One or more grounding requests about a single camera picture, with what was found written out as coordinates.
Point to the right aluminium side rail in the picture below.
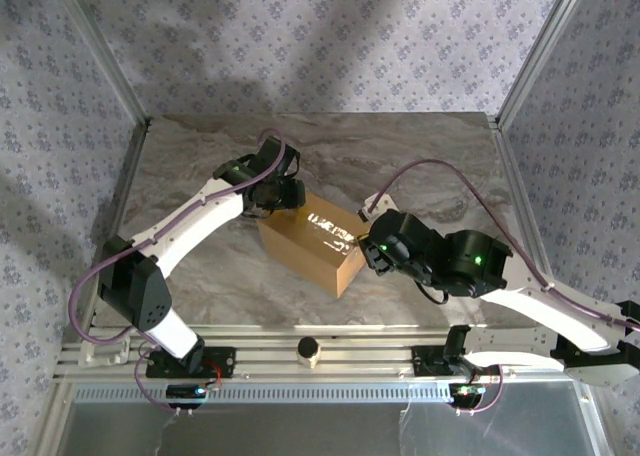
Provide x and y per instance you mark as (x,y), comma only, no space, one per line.
(520,186)

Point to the shiny metal sheet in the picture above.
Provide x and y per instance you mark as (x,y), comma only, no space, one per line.
(325,431)

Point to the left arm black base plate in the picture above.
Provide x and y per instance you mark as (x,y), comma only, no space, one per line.
(220,361)

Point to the white plastic bracket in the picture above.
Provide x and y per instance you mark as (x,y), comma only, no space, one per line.
(107,356)

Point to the aluminium frame post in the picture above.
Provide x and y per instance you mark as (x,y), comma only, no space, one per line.
(542,51)
(107,56)

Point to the small circuit board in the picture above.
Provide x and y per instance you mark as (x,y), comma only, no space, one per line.
(465,392)
(187,391)

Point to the left small circuit board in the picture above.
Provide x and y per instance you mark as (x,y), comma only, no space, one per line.
(187,391)

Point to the right aluminium frame post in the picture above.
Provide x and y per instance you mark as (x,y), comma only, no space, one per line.
(542,51)

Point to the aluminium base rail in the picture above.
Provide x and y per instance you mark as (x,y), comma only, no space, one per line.
(360,356)

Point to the right small circuit board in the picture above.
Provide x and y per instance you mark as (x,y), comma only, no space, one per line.
(465,392)

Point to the black knob on white base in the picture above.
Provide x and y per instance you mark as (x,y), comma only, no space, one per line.
(307,348)

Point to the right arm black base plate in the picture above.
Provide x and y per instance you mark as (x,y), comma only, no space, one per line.
(425,366)

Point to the brown cardboard express box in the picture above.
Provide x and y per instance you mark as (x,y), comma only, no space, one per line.
(300,246)

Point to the left aluminium frame post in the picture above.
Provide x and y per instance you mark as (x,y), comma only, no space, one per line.
(107,56)

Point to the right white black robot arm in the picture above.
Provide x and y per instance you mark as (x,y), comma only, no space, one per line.
(540,306)

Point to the left aluminium side rail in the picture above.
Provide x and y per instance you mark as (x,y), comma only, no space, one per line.
(125,186)

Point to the aluminium side rail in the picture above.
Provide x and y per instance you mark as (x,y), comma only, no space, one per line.
(125,186)
(520,186)

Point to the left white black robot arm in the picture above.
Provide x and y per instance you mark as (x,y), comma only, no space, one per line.
(200,221)

